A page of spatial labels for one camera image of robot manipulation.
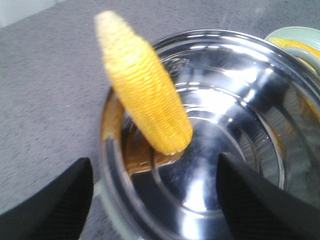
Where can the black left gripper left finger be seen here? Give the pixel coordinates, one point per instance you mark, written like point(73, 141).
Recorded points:
point(56, 212)

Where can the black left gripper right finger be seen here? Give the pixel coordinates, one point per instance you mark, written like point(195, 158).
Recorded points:
point(255, 209)

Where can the orange-yellow corn cob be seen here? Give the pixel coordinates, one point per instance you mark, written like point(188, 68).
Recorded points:
point(143, 85)

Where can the bright yellow corn cob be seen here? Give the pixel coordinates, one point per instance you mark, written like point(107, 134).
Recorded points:
point(305, 53)

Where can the pale green electric cooking pot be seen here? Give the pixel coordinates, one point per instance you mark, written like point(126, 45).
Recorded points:
point(244, 96)

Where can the mint green plate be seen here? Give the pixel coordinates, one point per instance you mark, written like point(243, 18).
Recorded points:
point(302, 34)

